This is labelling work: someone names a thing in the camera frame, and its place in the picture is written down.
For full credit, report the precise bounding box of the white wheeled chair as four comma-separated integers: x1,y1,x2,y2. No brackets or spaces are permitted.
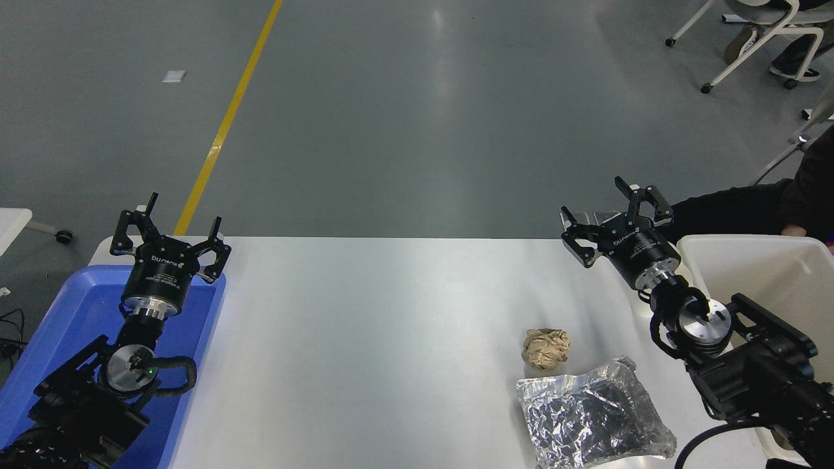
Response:
753,83,834,187
665,0,834,94

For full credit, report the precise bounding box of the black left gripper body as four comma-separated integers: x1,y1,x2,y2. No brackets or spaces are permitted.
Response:
122,236,203,308

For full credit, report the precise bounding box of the large pale plastic bin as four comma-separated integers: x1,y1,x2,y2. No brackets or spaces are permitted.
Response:
676,234,834,467

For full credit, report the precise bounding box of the person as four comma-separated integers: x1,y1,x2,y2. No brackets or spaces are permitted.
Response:
670,124,834,246
723,0,834,83

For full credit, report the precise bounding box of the black floor cable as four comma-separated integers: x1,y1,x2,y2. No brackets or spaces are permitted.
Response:
0,309,27,360

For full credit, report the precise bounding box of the crumpled tan paper ball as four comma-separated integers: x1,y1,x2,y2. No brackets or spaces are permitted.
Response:
523,328,571,372

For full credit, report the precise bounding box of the white rolling table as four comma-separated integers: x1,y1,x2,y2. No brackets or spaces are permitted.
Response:
0,208,74,259

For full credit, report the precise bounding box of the blue plastic tray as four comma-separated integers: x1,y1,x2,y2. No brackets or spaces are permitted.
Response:
0,264,227,469

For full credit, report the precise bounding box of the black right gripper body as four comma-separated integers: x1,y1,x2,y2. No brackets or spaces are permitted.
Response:
597,220,682,289

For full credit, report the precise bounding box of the crumpled silver foil tray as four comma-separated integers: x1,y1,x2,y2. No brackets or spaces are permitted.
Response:
516,356,677,469

